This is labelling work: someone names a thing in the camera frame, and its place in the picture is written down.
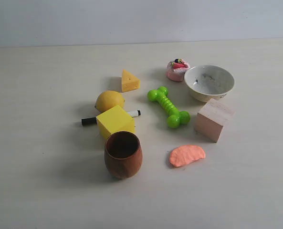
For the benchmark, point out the yellow cheese wedge toy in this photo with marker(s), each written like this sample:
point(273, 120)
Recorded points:
point(129, 82)

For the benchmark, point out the orange slice-shaped putty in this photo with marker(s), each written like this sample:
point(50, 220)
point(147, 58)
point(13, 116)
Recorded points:
point(186, 154)

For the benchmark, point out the green bone dog toy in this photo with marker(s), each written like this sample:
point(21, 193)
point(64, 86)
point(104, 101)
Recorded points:
point(175, 116)

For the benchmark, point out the pink toy cake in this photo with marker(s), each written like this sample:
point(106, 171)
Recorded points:
point(176, 69)

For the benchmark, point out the white ceramic bowl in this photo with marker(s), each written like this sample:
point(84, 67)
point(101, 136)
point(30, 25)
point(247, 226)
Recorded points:
point(205, 82)

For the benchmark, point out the black and white marker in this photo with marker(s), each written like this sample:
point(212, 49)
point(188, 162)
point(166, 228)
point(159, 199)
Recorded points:
point(92, 120)

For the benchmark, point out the yellow lemon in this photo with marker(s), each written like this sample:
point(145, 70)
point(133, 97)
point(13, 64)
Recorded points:
point(108, 99)

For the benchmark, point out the light wooden block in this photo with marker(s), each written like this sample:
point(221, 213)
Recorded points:
point(212, 118)

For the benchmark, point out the brown wooden cup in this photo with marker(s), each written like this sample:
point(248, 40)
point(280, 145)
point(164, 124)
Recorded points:
point(123, 154)

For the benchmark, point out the yellow foam cube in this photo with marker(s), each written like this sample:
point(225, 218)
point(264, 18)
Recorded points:
point(114, 120)

